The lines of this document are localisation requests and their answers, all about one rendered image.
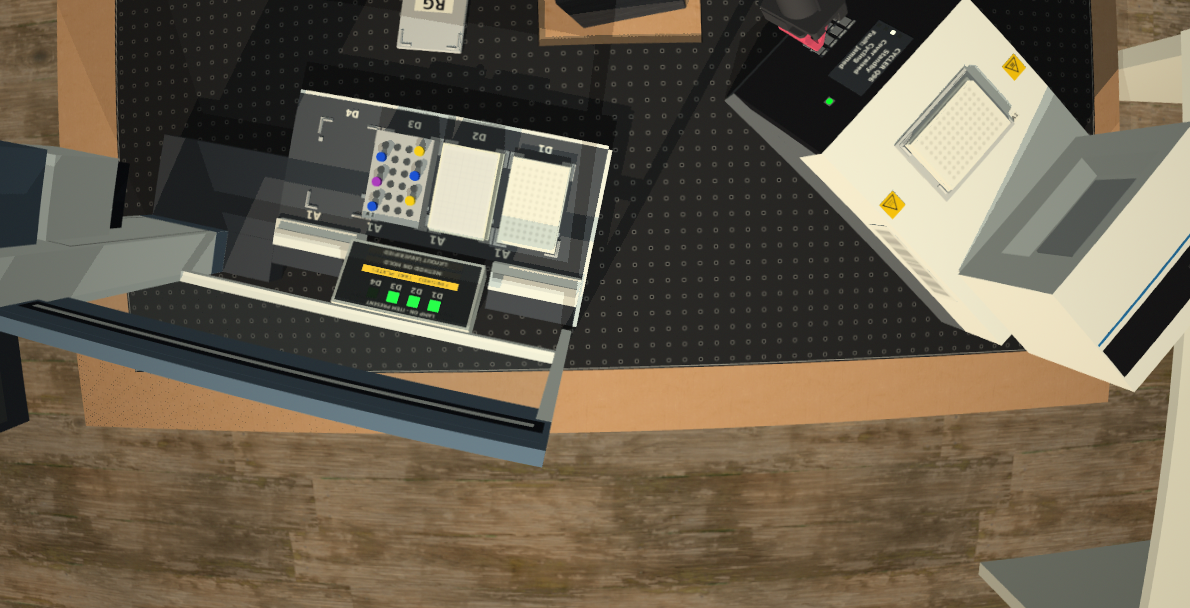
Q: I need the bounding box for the cream benchtop instrument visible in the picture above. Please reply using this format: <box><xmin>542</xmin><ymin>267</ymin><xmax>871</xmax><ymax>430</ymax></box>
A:
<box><xmin>724</xmin><ymin>0</ymin><xmax>1190</xmax><ymax>391</ymax></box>

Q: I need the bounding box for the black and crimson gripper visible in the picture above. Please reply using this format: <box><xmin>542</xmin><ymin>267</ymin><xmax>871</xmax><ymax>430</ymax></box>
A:
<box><xmin>758</xmin><ymin>0</ymin><xmax>848</xmax><ymax>51</ymax></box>

